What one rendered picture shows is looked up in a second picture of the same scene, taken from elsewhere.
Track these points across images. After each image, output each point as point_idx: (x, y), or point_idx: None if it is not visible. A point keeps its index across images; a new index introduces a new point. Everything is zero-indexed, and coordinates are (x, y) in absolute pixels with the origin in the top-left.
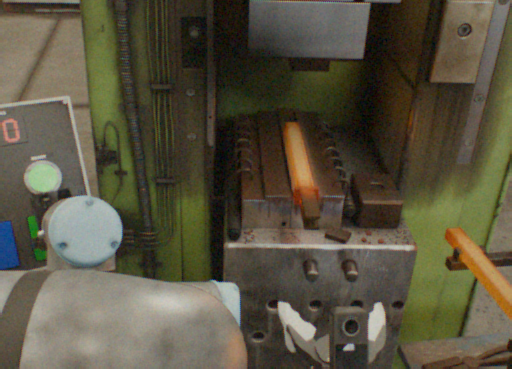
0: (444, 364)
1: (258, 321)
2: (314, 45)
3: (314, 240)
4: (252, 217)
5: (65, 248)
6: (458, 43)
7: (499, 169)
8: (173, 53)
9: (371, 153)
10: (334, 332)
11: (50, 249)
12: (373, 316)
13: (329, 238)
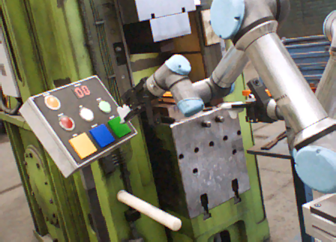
0: (267, 144)
1: (193, 162)
2: (175, 31)
3: (201, 113)
4: (172, 115)
5: (180, 67)
6: (210, 28)
7: (240, 76)
8: (113, 60)
9: None
10: (253, 85)
11: (170, 76)
12: (252, 95)
13: (205, 111)
